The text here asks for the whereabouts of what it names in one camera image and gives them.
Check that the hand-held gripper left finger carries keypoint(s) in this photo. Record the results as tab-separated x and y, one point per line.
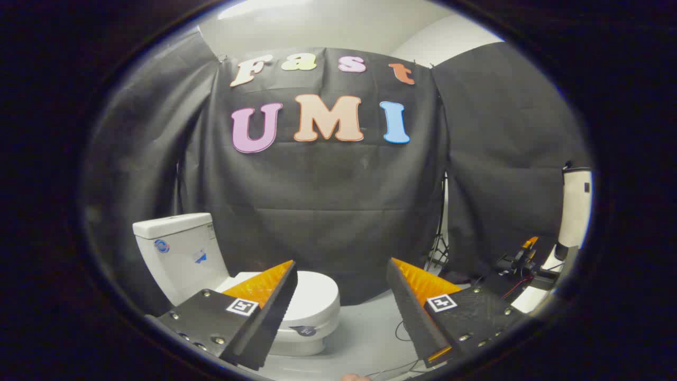
277	307

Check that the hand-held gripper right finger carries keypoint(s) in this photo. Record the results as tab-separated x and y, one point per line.
410	312

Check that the white toilet lid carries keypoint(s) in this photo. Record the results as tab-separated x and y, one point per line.
317	296

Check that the white ceramic toilet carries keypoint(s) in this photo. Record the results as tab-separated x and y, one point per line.
180	254

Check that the black tripod stand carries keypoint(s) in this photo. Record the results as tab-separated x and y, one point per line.
440	233

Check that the black and orange device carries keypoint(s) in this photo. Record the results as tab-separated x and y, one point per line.
521	262

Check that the black backdrop cloth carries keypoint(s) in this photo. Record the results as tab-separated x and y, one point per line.
338	201

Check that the white panel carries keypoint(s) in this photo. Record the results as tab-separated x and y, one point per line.
575	211

